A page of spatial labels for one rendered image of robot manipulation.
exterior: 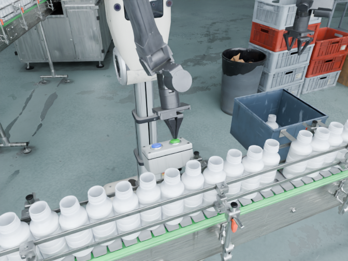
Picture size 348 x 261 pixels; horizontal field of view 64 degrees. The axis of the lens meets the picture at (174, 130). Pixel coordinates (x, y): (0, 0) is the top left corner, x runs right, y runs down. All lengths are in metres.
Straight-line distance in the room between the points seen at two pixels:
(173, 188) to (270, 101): 1.05
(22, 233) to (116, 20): 0.74
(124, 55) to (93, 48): 3.21
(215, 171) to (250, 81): 2.28
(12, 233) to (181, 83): 0.50
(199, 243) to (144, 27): 0.59
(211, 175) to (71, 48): 3.84
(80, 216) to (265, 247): 1.52
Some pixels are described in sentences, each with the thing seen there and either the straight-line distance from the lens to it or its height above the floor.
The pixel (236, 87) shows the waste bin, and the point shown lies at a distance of 2.95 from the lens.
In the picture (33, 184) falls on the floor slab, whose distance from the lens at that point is 2.53.
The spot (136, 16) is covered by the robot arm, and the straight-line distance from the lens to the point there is 0.69.
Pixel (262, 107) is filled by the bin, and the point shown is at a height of 0.86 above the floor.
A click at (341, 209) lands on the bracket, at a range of 1.10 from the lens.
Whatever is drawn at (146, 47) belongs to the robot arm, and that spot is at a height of 1.40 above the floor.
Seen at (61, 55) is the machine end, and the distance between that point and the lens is 4.46.
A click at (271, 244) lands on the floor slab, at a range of 2.03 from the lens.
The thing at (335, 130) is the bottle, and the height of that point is 1.15.
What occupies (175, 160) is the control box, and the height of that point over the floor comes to 1.08.
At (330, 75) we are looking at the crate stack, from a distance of 4.13.
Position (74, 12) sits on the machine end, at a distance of 4.23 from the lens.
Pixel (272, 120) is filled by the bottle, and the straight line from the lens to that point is 1.45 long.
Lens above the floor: 1.63
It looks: 35 degrees down
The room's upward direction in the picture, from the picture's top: straight up
